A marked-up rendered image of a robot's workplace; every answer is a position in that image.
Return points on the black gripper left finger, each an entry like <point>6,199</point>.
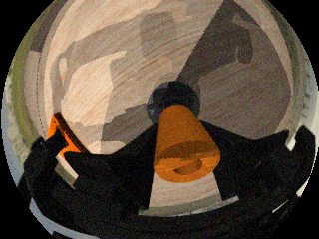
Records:
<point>131,168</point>

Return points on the dark grey round pedestal with shaft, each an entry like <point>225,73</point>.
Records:
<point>171,93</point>

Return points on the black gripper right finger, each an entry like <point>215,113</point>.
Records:
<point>239,157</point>

